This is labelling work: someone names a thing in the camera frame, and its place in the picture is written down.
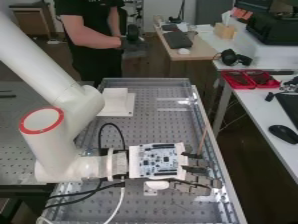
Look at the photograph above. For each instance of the person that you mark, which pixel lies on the person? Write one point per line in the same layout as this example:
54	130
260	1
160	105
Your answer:
88	20

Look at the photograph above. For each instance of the thin stick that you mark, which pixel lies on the thin stick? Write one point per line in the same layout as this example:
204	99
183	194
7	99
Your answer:
205	135

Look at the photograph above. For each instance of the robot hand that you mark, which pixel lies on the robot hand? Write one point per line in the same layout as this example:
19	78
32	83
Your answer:
155	160

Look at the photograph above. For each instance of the black headphones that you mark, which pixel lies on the black headphones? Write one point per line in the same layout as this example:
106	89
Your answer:
229	56

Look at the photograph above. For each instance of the white desk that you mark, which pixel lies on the white desk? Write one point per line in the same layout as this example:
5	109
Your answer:
261	110
267	53

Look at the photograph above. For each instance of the black computer mouse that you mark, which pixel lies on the black computer mouse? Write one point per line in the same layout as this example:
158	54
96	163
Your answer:
284	133

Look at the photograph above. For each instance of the white computer mouse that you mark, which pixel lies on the white computer mouse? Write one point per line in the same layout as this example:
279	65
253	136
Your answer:
184	51

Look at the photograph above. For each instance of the small wooden block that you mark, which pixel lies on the small wooden block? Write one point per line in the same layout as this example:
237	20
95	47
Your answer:
224	31

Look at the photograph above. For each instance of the clear box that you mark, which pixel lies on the clear box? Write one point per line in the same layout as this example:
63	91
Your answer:
178	100

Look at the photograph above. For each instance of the brown wooden cabinet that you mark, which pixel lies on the brown wooden cabinet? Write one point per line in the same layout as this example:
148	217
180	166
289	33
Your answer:
31	20

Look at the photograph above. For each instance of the black keyboard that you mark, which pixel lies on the black keyboard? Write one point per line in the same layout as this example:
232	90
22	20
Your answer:
291	106
179	40

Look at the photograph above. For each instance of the red tray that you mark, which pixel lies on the red tray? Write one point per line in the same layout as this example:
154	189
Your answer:
239	80
265	78

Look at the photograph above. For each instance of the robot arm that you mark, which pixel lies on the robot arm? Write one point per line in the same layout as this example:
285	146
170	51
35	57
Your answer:
48	100

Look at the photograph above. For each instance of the small white box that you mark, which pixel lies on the small white box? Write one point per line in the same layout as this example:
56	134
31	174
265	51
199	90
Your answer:
116	101

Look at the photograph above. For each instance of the large black box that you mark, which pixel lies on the large black box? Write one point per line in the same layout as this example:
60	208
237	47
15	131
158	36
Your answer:
275	26

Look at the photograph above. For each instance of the wooden desk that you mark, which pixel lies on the wooden desk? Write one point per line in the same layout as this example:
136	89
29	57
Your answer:
200	53

